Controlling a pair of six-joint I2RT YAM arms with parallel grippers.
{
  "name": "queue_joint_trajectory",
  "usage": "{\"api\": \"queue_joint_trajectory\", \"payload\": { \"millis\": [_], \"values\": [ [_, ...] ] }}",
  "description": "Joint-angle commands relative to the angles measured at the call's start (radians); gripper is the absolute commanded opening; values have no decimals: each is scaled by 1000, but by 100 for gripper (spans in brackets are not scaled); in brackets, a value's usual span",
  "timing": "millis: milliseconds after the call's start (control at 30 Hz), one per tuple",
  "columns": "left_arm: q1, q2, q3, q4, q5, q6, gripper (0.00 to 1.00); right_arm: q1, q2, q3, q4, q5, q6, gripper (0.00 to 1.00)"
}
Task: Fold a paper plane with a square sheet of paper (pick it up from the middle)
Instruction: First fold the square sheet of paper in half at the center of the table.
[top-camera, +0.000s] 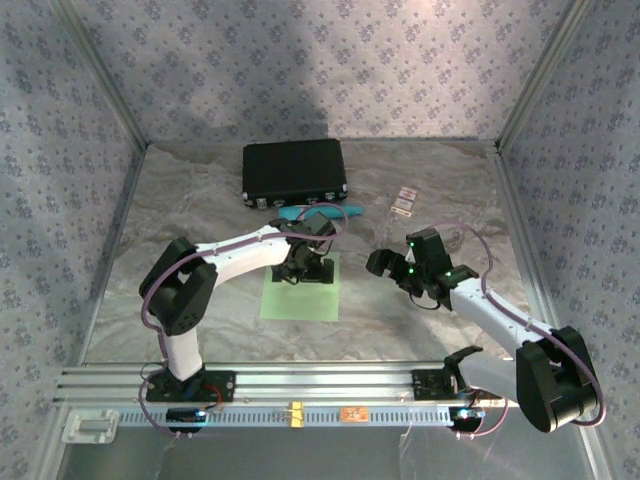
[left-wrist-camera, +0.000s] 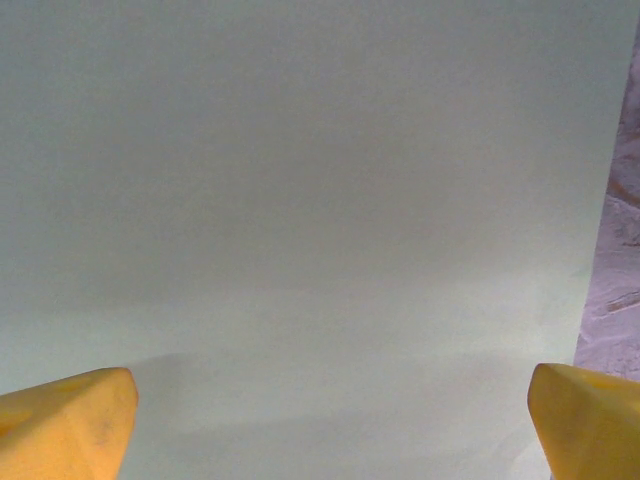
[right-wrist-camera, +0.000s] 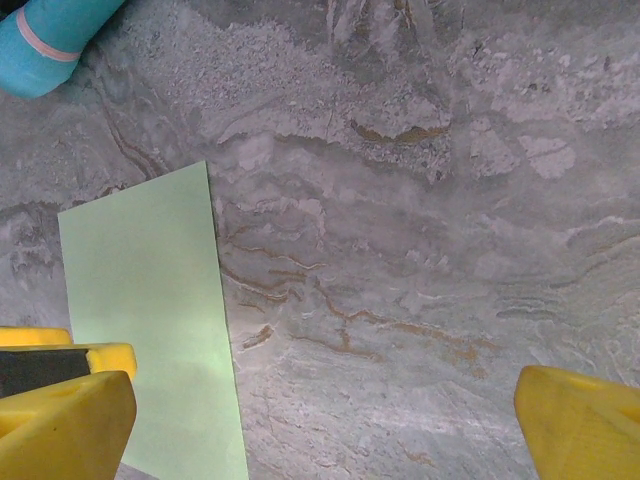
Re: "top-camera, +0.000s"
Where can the light green paper sheet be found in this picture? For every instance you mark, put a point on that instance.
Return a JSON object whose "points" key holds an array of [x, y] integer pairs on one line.
{"points": [[300, 302]]}

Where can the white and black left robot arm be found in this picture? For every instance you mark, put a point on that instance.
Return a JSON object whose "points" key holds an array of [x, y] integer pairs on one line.
{"points": [[240, 252]]}

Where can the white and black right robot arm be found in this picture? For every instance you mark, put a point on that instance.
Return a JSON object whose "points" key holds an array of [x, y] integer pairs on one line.
{"points": [[500, 310]]}

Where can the teal cylindrical pen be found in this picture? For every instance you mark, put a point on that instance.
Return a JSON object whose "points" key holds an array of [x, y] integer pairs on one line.
{"points": [[291, 212]]}

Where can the clear packet with printed card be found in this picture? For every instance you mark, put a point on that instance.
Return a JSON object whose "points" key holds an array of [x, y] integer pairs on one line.
{"points": [[404, 200]]}

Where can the black hard case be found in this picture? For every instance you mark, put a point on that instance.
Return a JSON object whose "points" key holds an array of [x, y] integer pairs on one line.
{"points": [[292, 170]]}

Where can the orange label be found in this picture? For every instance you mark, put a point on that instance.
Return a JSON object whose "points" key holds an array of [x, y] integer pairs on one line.
{"points": [[355, 414]]}

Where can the grey metal front panel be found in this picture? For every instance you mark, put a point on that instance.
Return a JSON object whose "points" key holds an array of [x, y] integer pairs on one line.
{"points": [[325, 455]]}

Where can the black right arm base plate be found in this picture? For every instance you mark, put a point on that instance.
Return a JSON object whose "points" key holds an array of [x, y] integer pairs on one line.
{"points": [[425, 385]]}

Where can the aluminium frame side rail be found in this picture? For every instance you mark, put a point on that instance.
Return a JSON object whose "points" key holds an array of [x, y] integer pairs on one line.
{"points": [[116, 250], [527, 250]]}

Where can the aluminium mounting rail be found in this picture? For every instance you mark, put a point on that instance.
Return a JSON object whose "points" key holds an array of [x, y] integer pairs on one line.
{"points": [[325, 382]]}

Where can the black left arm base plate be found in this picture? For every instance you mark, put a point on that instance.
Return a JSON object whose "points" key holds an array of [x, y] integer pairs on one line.
{"points": [[225, 387]]}

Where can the aluminium frame post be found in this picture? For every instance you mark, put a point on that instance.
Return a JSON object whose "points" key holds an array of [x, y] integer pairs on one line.
{"points": [[541, 75]]}

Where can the white plastic bracket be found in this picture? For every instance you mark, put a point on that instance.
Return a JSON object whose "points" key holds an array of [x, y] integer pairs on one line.
{"points": [[90, 426]]}

